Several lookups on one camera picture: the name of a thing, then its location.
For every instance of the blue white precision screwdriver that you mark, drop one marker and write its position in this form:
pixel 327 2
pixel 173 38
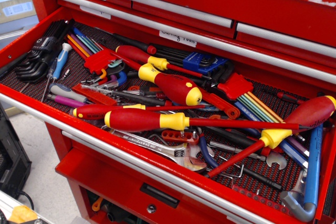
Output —
pixel 57 66

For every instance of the black hex key set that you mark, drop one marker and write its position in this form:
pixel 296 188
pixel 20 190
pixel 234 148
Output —
pixel 44 52

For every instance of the red holder coloured hex keys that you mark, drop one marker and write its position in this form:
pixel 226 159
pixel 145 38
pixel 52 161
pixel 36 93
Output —
pixel 98 60

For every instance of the red screwdriver rear middle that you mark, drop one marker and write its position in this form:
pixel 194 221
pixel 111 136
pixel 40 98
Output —
pixel 137 54

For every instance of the white drawer label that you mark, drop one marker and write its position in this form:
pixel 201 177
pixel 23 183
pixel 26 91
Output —
pixel 177 39

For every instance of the thin red screwdriver front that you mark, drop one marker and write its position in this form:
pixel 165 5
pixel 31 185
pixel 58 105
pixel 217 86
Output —
pixel 98 111

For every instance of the large stubby red screwdriver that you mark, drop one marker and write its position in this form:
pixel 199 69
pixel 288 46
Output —
pixel 177 88

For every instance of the long red yellow screwdriver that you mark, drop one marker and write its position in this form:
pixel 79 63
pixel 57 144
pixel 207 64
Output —
pixel 137 120

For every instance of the red tool chest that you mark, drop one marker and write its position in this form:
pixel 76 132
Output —
pixel 277 25

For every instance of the blue holder hex key set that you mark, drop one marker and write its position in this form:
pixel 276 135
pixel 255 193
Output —
pixel 218 69

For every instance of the red bit holder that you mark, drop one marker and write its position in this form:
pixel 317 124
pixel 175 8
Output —
pixel 180 136

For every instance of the red holder rainbow hex keys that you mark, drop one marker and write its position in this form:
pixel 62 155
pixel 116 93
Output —
pixel 239 89

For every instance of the black box on floor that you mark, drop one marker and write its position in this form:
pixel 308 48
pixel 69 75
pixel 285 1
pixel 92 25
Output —
pixel 15 164

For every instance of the red flat tool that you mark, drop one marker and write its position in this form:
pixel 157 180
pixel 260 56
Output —
pixel 231 111

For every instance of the chrome adjustable wrench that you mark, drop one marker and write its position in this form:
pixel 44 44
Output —
pixel 184 154

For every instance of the small red precision screwdriver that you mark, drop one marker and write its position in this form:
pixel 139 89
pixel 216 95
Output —
pixel 285 97

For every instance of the open red drawer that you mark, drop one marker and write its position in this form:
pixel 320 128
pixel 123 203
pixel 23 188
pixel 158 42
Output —
pixel 141 175

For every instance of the yellow sponge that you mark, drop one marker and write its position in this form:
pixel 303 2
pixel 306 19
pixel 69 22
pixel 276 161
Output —
pixel 21 214

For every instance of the open end steel spanner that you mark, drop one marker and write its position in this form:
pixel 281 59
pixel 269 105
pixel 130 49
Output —
pixel 269 156

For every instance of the red screwdriver right side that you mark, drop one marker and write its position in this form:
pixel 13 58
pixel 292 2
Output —
pixel 311 113

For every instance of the large blue hex key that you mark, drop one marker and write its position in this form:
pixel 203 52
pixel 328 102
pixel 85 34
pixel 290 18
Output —
pixel 313 172

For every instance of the red bit strip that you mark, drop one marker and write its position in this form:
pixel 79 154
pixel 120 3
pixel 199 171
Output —
pixel 262 200

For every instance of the large grey hex key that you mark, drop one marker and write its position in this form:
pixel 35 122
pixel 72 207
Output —
pixel 305 213

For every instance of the black red handled screwdriver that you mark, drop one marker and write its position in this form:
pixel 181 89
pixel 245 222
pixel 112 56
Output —
pixel 132 42

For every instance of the grey blue handled screwdriver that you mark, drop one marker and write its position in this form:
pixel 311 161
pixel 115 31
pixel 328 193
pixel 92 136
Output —
pixel 64 91

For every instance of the purple handled tool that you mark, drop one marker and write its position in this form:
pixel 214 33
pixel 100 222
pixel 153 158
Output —
pixel 65 101

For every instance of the blue handled pliers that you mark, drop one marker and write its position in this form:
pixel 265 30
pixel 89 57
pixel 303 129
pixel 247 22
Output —
pixel 205 152

